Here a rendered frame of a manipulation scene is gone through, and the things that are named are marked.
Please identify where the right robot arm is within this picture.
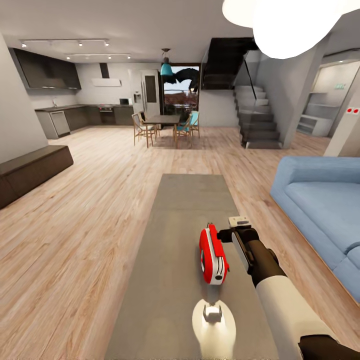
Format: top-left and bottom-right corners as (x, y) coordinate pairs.
(216, 216), (360, 360)

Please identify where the radio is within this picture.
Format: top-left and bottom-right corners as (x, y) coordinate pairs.
(199, 223), (230, 285)

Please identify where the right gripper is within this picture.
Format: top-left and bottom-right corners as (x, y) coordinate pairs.
(216, 228), (235, 243)

